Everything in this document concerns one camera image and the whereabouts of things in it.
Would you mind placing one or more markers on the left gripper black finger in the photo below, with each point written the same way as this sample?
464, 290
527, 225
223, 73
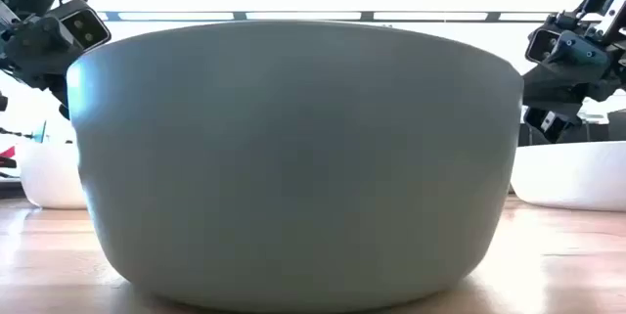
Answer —
56, 90
49, 72

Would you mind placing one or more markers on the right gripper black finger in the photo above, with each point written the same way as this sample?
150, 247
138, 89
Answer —
567, 78
562, 97

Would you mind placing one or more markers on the white bowl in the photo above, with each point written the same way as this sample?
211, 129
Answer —
572, 177
49, 177

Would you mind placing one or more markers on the dark grey bowl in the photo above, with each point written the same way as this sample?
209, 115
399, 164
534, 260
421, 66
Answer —
293, 157

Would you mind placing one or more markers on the small computer monitor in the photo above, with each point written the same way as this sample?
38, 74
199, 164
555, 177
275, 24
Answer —
41, 133

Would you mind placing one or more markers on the black partition panel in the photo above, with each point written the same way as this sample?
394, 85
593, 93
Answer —
594, 133
618, 125

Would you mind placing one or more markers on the red flat item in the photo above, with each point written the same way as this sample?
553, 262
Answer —
7, 152

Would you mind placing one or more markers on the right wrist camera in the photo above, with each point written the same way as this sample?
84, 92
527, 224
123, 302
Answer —
543, 45

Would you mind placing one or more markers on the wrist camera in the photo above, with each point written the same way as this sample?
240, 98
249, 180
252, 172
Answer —
543, 45
85, 28

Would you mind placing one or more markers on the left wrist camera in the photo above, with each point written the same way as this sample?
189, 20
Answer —
85, 28

